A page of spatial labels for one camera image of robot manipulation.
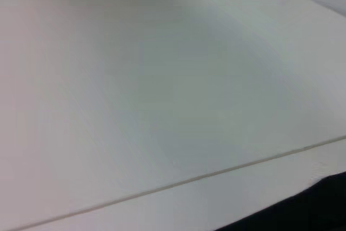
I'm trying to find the black shirt with FREE print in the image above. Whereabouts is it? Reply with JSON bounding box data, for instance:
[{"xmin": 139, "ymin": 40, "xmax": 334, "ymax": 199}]
[{"xmin": 216, "ymin": 170, "xmax": 346, "ymax": 231}]

